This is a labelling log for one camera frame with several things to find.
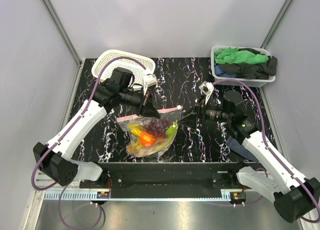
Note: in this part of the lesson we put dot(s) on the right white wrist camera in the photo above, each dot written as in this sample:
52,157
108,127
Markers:
206,89

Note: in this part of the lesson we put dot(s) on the white basket with cloths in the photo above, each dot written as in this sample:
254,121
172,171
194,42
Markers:
228,81

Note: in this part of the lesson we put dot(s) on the fake yellow banana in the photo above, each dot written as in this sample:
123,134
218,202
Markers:
138,134

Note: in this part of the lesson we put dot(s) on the green cloth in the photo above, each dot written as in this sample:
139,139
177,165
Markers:
239,55

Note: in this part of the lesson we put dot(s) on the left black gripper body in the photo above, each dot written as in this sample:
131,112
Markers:
134,98

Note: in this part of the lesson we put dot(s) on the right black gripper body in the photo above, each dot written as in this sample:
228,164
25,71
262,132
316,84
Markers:
214,112

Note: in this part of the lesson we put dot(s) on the black cloth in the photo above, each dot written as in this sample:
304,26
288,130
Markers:
261,71

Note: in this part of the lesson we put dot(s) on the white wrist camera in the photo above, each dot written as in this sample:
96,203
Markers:
206,89
149,80

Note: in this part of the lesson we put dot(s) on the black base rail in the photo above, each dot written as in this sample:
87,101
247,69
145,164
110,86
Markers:
168,181

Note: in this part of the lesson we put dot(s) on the clear zip top bag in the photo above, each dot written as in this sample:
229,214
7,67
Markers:
174,114

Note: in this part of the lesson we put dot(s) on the fake purple grapes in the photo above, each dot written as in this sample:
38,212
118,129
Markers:
157,126

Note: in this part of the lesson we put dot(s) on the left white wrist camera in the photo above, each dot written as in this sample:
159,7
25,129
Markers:
149,80

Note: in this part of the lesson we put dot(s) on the fake orange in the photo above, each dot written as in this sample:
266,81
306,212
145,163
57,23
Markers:
147,139

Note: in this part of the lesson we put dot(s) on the white empty plastic basket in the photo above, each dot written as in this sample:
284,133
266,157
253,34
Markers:
138,71

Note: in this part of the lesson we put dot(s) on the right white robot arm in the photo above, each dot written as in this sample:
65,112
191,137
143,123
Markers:
291,192

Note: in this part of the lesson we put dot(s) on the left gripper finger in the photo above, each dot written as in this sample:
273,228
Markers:
152,110
142,110

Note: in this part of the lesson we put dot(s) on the fake green celery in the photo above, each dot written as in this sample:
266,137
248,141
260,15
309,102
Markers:
161,142

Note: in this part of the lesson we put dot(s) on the blue checkered cloth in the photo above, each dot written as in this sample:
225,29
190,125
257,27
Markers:
224,70

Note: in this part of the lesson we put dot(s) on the dark blue cloth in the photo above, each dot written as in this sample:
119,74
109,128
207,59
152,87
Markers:
239,149

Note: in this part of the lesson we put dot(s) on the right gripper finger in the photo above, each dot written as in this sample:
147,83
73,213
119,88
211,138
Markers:
191,122
190,115

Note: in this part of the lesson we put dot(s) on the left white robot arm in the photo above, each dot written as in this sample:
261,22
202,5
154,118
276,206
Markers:
54,158

